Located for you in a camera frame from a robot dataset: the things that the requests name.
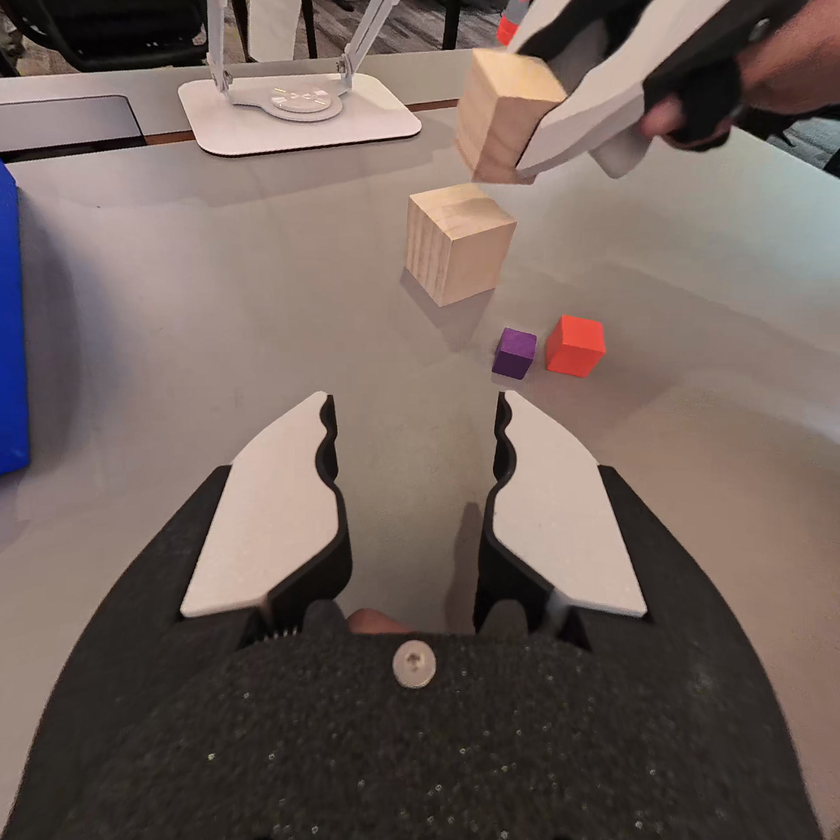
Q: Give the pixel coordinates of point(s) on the purple wooden cube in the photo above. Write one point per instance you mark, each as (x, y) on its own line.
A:
(515, 355)

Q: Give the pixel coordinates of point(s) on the red wooden cube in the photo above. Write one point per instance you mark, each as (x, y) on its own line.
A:
(575, 348)

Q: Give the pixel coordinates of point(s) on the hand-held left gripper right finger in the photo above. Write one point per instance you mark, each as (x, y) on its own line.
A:
(565, 525)

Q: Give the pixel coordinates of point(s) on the white folding stand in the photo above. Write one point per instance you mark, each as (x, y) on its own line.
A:
(355, 125)

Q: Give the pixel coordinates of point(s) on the person's right hand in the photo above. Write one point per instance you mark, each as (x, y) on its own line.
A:
(794, 66)

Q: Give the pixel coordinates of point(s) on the large wooden cube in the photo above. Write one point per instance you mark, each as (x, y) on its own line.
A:
(453, 250)

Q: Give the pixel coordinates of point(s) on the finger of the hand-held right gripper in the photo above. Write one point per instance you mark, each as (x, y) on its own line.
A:
(617, 79)
(558, 26)

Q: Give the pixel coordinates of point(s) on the blue plastic bin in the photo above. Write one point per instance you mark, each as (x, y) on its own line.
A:
(11, 328)

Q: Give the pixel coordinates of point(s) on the black office chair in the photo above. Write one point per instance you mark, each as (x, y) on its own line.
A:
(118, 33)

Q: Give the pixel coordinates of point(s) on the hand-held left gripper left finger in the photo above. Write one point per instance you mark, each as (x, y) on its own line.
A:
(263, 525)

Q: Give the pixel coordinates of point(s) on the medium wooden cube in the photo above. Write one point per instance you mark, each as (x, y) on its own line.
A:
(505, 112)

